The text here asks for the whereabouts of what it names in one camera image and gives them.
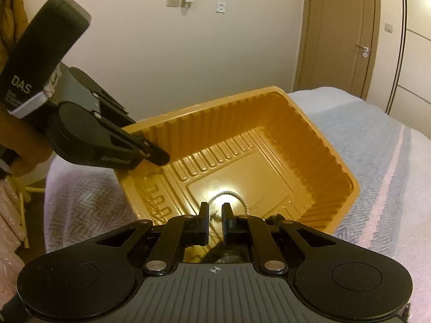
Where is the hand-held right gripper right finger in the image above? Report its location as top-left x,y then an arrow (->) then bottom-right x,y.
221,202 -> 338,275

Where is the white wardrobe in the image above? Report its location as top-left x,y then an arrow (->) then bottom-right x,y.
384,0 -> 431,119

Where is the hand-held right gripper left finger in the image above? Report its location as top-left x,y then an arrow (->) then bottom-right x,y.
94,202 -> 210,275

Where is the wooden rack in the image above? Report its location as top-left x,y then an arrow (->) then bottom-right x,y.
13,174 -> 46,244

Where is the orange cloth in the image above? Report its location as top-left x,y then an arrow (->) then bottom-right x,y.
0,0 -> 28,53

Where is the white bead chain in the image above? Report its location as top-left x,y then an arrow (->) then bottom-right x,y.
208,190 -> 249,216

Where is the wooden door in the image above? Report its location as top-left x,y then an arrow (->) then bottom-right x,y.
294,0 -> 382,100

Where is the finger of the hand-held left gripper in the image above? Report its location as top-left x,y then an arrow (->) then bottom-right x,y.
96,87 -> 137,130
100,114 -> 171,167

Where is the person's left hand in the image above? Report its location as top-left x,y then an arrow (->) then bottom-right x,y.
0,108 -> 56,177

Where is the orange plastic tray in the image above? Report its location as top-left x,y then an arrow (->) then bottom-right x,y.
116,87 -> 361,235

